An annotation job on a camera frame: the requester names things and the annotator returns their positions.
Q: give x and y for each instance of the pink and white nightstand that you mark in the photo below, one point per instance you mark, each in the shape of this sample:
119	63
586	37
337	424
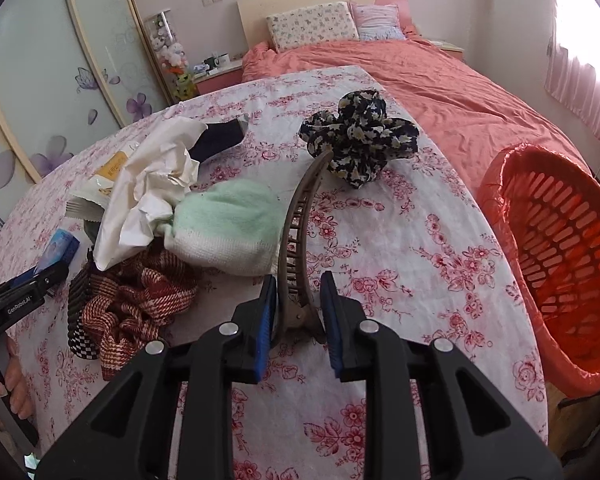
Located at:
220	80

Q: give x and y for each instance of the red plaid scrunchie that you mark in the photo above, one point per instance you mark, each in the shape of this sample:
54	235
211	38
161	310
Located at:
135	300

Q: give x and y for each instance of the salmon bed blanket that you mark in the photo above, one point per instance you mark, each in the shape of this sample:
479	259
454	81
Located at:
455	90

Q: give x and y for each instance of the crumpled white paper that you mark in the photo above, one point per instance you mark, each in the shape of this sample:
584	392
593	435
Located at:
145	180

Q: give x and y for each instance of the floral pillow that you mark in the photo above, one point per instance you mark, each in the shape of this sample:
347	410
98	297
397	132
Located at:
310	25

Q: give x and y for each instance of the brown hair clip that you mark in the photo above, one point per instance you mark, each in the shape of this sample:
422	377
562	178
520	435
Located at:
292	240

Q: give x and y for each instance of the dark mug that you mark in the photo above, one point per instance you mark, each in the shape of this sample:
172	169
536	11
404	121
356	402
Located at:
210	62

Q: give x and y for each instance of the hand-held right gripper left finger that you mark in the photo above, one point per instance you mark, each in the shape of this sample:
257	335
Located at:
265	332

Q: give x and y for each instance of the flower print wardrobe doors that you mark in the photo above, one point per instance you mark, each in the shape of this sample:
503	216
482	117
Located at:
55	85

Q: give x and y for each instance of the dark floral scrunchie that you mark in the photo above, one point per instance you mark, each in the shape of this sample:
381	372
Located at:
360	135

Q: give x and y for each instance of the dark navy sock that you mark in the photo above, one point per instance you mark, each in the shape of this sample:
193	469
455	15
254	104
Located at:
217	140

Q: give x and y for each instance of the pink striped pillow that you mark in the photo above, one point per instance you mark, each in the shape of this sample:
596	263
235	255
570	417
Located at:
380	22

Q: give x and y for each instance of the mint green sock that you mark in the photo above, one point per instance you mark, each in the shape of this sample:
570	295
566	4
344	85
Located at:
220	230

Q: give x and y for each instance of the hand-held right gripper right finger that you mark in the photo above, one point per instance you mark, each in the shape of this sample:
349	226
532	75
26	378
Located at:
332	332

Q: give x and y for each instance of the person's left hand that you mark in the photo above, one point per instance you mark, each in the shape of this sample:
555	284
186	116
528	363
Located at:
17	380

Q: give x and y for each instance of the white mug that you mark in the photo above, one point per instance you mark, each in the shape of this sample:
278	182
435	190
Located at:
223	60

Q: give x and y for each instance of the black white checkered scrunchie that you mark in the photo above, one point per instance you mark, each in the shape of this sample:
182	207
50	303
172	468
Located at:
77	330

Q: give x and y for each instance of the beige and pink headboard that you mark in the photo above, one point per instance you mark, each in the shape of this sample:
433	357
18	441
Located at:
290	5

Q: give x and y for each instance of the red plastic basket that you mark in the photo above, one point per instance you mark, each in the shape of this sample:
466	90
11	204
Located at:
555	260

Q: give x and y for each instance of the stuffed toys pile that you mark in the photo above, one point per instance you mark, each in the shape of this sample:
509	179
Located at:
172	55

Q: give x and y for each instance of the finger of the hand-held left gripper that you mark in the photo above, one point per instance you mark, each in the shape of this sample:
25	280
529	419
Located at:
45	277

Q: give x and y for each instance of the navy blue sock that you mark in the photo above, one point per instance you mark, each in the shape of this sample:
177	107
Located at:
60	250

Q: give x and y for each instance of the pink curtain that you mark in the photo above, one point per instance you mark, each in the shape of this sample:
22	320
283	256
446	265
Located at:
580	75

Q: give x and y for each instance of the yellow and white wrapper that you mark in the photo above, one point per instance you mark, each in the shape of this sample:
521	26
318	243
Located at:
97	180

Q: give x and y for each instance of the pale wooden nightstand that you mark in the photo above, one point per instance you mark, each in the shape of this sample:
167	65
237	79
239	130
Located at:
450	48

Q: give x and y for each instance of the pink floral tablecloth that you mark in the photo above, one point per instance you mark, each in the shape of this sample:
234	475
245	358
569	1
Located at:
380	240

